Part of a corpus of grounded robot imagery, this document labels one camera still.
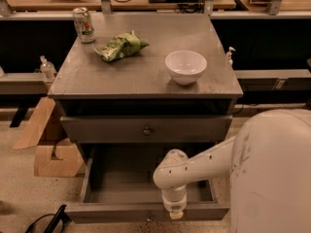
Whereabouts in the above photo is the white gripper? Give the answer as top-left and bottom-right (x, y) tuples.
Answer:
(161, 186), (187, 220)

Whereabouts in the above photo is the grey drawer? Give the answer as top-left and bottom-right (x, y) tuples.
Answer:
(64, 143), (231, 225)
(60, 116), (232, 144)

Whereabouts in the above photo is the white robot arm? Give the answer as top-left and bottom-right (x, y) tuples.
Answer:
(154, 109), (311, 233)

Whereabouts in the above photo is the grey top drawer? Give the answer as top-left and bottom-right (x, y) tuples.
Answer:
(60, 116), (232, 144)

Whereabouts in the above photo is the grey drawer cabinet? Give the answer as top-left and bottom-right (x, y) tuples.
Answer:
(49, 13), (242, 158)

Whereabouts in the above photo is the cardboard box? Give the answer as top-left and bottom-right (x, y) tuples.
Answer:
(13, 97), (84, 178)

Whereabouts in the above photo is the white bowl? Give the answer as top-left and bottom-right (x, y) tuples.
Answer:
(165, 50), (207, 85)

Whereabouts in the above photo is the white pump bottle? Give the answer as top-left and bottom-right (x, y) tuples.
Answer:
(226, 47), (236, 66)

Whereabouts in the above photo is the green chip bag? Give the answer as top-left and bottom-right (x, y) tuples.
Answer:
(93, 31), (149, 62)

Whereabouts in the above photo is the clear sanitizer bottle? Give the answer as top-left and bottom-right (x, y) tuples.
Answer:
(40, 55), (56, 81)

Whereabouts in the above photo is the soda can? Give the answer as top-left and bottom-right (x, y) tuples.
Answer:
(73, 7), (94, 43)

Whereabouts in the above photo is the black cable on floor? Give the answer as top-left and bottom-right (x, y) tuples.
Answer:
(24, 204), (72, 233)

